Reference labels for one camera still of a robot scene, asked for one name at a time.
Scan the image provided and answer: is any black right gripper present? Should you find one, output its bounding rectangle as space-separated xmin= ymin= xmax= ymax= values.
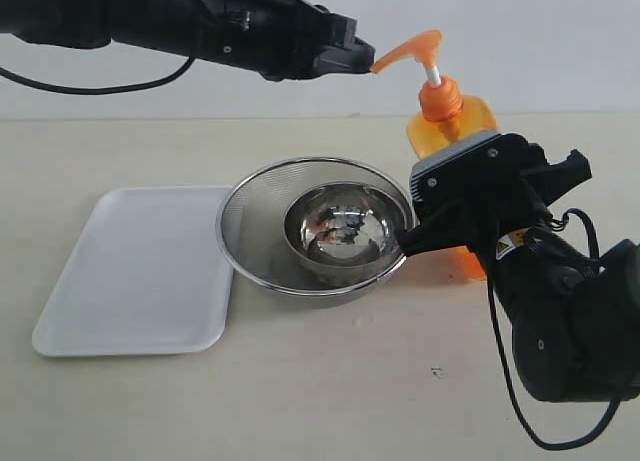
xmin=395 ymin=133 xmax=592 ymax=257

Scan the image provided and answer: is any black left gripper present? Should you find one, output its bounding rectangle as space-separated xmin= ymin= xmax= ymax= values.
xmin=199 ymin=0 xmax=375 ymax=82

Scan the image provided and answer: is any orange pump soap bottle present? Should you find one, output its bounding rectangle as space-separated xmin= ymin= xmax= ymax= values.
xmin=372 ymin=28 xmax=500 ymax=282

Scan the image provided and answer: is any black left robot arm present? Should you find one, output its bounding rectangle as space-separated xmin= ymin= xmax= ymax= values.
xmin=1 ymin=0 xmax=375 ymax=82

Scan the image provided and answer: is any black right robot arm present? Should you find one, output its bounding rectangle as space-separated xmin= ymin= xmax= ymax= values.
xmin=397 ymin=130 xmax=639 ymax=402

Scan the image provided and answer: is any small stainless steel bowl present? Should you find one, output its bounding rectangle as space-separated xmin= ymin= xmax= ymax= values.
xmin=282 ymin=182 xmax=407 ymax=275

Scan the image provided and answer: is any steel mesh strainer basket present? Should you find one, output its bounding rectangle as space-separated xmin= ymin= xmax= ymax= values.
xmin=216 ymin=156 xmax=416 ymax=306

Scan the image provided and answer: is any white rectangular plastic tray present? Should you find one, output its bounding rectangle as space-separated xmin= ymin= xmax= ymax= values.
xmin=32 ymin=186 xmax=233 ymax=358

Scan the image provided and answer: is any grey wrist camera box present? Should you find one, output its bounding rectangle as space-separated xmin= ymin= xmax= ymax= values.
xmin=409 ymin=130 xmax=500 ymax=202

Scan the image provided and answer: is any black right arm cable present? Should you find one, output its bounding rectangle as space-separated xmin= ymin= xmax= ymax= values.
xmin=486 ymin=208 xmax=626 ymax=455

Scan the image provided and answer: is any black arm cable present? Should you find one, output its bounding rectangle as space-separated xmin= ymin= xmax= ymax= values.
xmin=486 ymin=208 xmax=626 ymax=455
xmin=0 ymin=55 xmax=196 ymax=96

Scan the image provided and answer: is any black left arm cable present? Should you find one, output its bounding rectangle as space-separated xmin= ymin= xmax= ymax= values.
xmin=0 ymin=55 xmax=196 ymax=96

